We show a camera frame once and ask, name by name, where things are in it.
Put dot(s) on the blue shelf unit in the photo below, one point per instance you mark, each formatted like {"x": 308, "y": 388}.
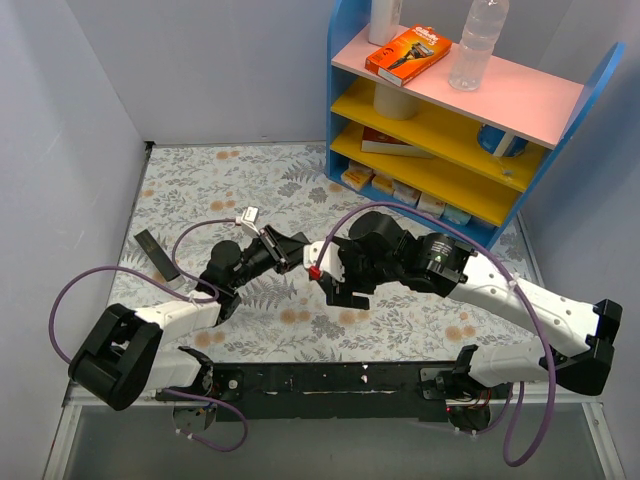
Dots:
{"x": 544, "y": 109}

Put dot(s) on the clear plastic bottle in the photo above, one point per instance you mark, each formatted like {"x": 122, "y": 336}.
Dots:
{"x": 482, "y": 29}

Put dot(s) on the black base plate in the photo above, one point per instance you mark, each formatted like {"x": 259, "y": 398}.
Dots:
{"x": 354, "y": 390}

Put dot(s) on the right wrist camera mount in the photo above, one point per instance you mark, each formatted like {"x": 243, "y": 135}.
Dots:
{"x": 330, "y": 263}

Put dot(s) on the orange razor box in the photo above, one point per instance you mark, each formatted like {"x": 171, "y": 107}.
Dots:
{"x": 408, "y": 55}

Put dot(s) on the light blue tissue pack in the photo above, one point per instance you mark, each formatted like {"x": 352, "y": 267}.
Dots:
{"x": 455, "y": 215}

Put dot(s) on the white bottle on shelf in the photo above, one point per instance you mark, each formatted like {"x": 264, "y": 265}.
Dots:
{"x": 384, "y": 21}

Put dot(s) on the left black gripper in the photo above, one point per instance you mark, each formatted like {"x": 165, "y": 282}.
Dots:
{"x": 273, "y": 245}

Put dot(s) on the floral table mat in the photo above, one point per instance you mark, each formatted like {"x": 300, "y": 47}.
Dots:
{"x": 186, "y": 200}

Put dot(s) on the yellow tissue pack left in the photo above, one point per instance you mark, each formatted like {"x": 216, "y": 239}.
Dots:
{"x": 357, "y": 175}

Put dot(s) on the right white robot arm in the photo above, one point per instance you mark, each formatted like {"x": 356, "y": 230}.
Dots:
{"x": 574, "y": 347}

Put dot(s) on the white paper roll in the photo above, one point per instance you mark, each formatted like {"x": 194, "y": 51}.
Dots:
{"x": 394, "y": 104}

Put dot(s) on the white tissue pack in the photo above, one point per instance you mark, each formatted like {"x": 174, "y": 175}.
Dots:
{"x": 431, "y": 206}
{"x": 405, "y": 193}

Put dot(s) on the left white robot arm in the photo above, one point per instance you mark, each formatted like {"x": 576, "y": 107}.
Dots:
{"x": 125, "y": 353}

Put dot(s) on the black battery cover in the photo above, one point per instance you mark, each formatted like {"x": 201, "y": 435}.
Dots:
{"x": 159, "y": 259}

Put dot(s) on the white tissue pack right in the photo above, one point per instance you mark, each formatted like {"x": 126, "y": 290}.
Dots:
{"x": 431, "y": 206}

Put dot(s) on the orange tissue pack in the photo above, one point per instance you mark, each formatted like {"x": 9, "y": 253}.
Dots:
{"x": 383, "y": 183}

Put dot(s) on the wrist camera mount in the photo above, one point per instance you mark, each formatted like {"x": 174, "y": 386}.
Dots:
{"x": 247, "y": 222}
{"x": 330, "y": 263}

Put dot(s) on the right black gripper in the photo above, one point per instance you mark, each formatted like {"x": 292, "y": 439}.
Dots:
{"x": 345, "y": 273}

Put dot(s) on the red white book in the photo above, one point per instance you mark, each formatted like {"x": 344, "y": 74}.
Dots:
{"x": 374, "y": 141}

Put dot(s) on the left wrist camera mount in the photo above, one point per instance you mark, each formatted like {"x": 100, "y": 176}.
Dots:
{"x": 247, "y": 222}

